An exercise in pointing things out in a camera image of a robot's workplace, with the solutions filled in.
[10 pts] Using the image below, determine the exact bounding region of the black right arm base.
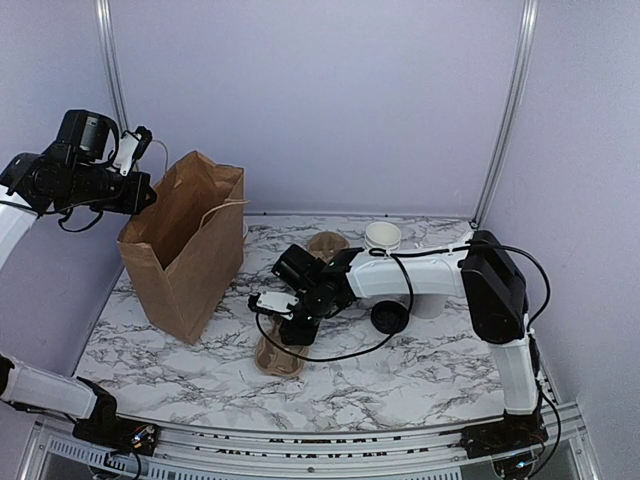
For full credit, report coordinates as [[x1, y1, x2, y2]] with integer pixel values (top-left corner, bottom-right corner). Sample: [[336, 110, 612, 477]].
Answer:
[[460, 402, 549, 459]]

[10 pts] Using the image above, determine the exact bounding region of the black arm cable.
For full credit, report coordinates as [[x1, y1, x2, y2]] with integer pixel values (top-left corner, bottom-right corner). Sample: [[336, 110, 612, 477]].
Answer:
[[254, 239, 564, 466], [0, 197, 106, 234]]

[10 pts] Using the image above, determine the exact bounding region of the black plastic cup lid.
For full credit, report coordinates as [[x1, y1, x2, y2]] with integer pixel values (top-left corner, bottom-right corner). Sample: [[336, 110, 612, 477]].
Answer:
[[370, 300, 410, 335]]

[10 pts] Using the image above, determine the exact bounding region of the white paper cup stack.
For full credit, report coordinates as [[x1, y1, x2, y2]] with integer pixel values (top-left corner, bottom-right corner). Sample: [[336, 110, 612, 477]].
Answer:
[[364, 221, 402, 251]]

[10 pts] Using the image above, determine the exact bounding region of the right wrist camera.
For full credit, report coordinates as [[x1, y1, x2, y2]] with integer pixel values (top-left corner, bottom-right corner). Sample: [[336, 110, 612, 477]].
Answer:
[[248, 291, 301, 320]]

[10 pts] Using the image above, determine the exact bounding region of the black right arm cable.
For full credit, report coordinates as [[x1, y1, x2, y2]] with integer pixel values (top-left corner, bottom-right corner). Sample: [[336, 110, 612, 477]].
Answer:
[[254, 239, 564, 466]]

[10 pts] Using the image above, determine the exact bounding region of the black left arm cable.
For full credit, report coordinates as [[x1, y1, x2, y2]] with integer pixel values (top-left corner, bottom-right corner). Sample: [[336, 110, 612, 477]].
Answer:
[[0, 197, 106, 234]]

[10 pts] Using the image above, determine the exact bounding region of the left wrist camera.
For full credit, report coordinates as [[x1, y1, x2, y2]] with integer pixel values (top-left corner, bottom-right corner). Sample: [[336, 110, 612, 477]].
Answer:
[[112, 126, 153, 177]]

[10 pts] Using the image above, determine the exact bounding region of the brown paper bag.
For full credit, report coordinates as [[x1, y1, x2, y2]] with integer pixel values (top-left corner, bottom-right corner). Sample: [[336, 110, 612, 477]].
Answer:
[[117, 151, 248, 344]]

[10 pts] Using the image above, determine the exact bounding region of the left aluminium frame post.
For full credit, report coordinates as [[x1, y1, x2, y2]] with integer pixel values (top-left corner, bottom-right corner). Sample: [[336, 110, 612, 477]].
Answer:
[[94, 0, 130, 131]]

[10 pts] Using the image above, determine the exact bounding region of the aluminium frame post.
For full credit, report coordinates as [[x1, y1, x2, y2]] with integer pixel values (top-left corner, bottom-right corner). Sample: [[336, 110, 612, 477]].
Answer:
[[472, 0, 540, 228], [94, 0, 130, 131]]

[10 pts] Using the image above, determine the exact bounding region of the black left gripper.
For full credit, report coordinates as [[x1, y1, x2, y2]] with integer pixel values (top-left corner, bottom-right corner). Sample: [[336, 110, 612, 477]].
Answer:
[[56, 161, 156, 213]]

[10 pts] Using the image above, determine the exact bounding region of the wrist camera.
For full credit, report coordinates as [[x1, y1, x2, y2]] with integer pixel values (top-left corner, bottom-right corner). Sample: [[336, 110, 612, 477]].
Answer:
[[248, 291, 301, 320], [112, 126, 153, 177]]

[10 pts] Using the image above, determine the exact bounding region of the white cylindrical utensil holder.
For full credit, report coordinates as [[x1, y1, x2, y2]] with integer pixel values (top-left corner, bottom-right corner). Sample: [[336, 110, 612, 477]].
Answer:
[[411, 294, 448, 319]]

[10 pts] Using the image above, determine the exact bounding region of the right aluminium frame post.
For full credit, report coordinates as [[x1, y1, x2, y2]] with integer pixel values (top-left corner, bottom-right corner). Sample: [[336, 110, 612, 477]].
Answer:
[[472, 0, 540, 228]]

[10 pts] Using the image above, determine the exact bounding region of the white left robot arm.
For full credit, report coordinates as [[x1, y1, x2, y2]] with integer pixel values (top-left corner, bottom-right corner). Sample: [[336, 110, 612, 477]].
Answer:
[[1, 109, 157, 445]]

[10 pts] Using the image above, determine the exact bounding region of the brown pulp cup carrier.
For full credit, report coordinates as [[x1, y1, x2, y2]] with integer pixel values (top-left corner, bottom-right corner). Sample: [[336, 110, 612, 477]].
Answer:
[[254, 315, 309, 378], [306, 231, 350, 262]]

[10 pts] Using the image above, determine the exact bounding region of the aluminium front rail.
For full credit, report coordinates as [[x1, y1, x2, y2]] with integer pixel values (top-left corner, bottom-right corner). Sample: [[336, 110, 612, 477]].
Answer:
[[18, 404, 602, 479]]

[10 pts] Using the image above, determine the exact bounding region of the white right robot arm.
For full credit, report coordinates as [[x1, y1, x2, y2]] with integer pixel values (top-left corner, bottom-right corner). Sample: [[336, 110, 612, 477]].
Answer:
[[262, 230, 539, 448]]

